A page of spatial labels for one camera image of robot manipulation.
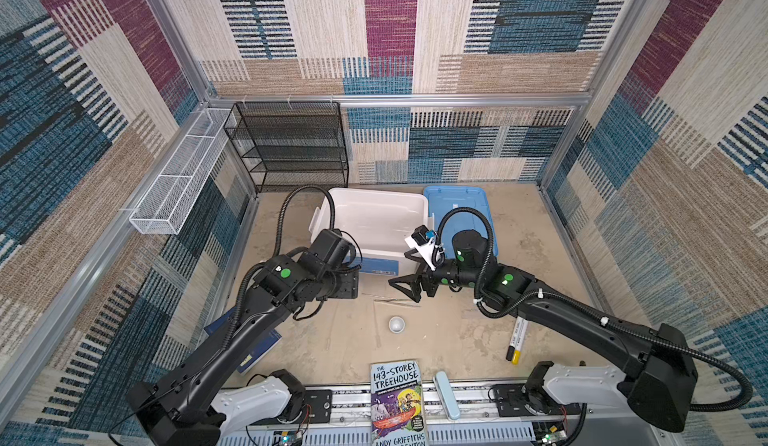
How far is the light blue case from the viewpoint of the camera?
2.34ft

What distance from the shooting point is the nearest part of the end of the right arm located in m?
0.56

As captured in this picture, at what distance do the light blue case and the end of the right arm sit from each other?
0.25 m
